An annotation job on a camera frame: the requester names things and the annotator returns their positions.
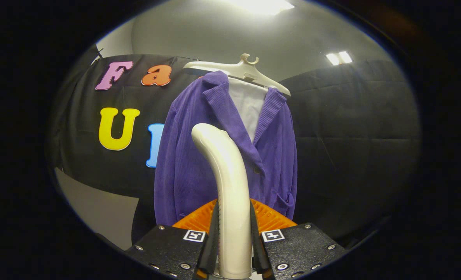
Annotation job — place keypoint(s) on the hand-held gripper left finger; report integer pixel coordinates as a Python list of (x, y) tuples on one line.
[(214, 245)]

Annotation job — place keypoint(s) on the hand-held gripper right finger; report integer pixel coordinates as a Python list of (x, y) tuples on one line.
[(255, 245)]

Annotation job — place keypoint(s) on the white garment steamer head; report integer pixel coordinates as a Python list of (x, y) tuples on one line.
[(230, 194)]

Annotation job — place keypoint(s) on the white plastic clothes hanger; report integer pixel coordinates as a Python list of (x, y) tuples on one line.
[(250, 72)]

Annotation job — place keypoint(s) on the grey cabinet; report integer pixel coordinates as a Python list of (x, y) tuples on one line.
[(98, 210)]

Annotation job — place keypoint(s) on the white fabric panel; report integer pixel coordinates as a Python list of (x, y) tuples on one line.
[(248, 105)]

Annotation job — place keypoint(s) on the double ceiling light panel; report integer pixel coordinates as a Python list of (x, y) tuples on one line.
[(339, 58)]

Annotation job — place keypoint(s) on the large ceiling light panel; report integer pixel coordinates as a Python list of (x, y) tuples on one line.
[(263, 6)]

